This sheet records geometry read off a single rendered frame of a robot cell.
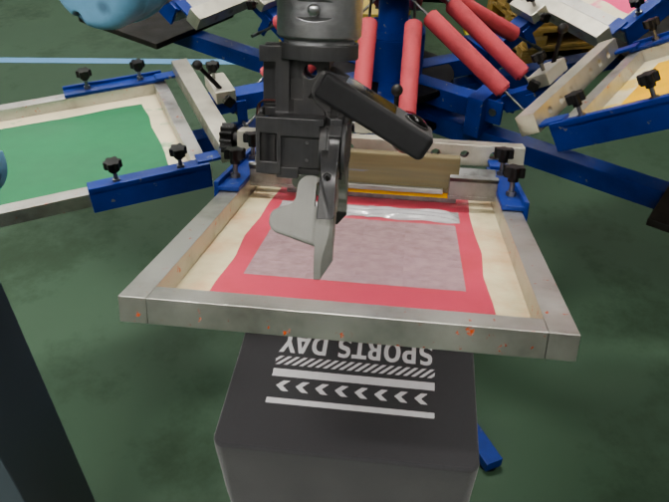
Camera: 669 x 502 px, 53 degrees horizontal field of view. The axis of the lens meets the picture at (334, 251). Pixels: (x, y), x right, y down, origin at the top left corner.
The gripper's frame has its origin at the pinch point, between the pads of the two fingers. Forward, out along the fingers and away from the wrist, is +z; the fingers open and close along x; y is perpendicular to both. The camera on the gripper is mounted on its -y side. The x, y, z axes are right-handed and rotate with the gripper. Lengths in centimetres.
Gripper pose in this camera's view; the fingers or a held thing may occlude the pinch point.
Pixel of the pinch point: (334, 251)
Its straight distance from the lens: 66.8
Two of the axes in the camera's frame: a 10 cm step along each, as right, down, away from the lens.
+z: -0.4, 9.2, 3.9
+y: -9.9, -0.8, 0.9
